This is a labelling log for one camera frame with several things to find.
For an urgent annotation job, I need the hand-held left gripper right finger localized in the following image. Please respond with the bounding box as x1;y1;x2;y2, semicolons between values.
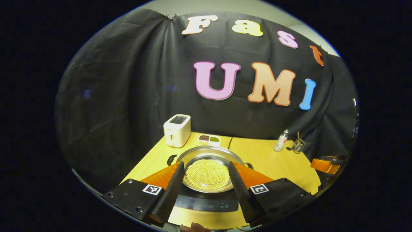
228;161;314;227

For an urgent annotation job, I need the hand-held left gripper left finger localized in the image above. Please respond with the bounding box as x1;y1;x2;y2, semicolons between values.
101;161;186;227

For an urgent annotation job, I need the black induction cooktop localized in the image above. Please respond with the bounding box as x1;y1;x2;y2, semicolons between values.
174;185;240;212

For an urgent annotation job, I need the layer of yellow beans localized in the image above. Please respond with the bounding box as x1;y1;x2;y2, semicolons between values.
184;159;233;190

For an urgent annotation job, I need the steel pot with black handles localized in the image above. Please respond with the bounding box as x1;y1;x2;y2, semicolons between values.
167;146;254;194

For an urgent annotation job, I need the clear bottle with pink label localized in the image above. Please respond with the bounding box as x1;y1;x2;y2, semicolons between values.
274;129;289;152

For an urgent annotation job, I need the white divided dish of beans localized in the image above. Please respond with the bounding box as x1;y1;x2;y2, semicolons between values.
197;134;221;147

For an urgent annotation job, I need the white toaster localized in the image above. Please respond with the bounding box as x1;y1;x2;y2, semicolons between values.
163;114;191;148

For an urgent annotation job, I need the grey ribbed strip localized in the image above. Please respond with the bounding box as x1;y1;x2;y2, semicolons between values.
71;168;104;198

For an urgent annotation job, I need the small wire mesh holder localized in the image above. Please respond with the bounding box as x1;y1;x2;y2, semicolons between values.
292;139;306;154

